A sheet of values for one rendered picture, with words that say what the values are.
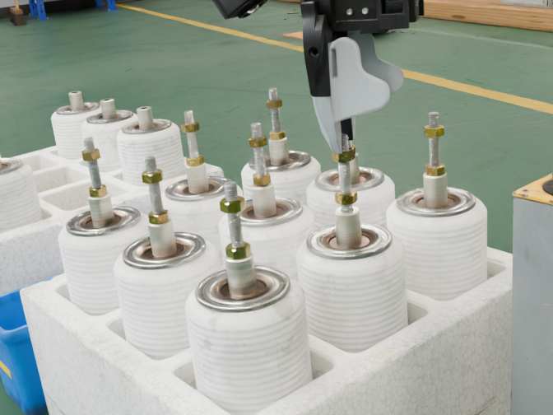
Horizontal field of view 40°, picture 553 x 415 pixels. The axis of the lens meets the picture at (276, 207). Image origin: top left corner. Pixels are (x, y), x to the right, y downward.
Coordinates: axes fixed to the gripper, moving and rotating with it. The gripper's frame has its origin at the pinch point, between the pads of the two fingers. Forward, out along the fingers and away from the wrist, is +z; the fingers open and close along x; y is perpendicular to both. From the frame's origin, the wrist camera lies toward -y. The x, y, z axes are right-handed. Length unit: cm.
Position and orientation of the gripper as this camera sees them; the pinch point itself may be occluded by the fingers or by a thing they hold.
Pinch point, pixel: (334, 131)
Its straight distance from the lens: 63.9
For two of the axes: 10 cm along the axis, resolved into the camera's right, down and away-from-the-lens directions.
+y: 9.4, 0.3, -3.5
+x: 3.3, -3.6, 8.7
